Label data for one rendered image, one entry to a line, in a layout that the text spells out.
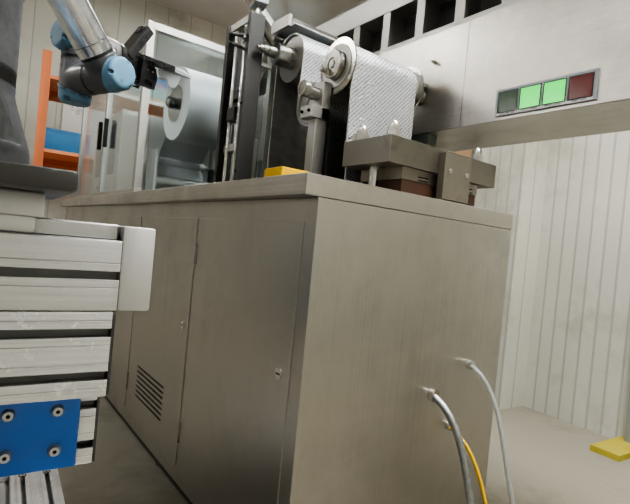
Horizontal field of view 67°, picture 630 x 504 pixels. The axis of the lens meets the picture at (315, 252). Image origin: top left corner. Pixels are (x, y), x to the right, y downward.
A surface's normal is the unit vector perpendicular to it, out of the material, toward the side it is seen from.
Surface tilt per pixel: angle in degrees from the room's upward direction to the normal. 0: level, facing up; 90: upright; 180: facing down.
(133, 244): 90
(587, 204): 90
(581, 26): 90
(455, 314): 90
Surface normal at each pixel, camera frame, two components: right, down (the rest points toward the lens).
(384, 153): -0.80, -0.07
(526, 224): 0.55, 0.07
